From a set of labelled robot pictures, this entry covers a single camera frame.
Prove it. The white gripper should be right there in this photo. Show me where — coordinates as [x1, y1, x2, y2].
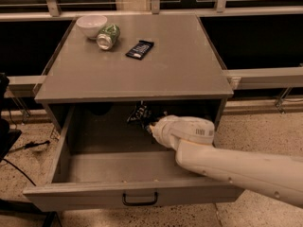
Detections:
[150, 115, 215, 149]

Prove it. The blue chip bag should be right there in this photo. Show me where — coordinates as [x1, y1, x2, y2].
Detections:
[127, 101, 157, 134]

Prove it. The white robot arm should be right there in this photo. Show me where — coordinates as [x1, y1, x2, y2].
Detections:
[150, 115, 303, 208]

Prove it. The grey cabinet counter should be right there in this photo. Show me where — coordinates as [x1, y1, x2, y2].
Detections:
[33, 13, 235, 134]

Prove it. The open grey top drawer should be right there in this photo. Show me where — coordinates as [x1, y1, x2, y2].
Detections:
[24, 104, 243, 211]

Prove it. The dark blue candy bar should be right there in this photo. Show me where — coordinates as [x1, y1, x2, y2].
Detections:
[126, 40, 154, 60]

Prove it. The green soda can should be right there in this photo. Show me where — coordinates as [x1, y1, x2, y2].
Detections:
[96, 24, 120, 50]

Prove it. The white ceramic bowl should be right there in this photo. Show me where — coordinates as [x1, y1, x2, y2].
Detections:
[76, 15, 107, 39]

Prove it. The black equipment at left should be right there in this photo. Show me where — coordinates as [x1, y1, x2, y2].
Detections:
[0, 73, 22, 160]

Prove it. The black drawer handle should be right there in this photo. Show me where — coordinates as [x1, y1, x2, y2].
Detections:
[122, 192, 158, 207]

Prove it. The black cable on floor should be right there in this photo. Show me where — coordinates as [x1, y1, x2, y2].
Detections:
[0, 139, 51, 187]

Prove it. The metal railing frame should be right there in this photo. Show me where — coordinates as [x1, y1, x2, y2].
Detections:
[0, 0, 303, 115]

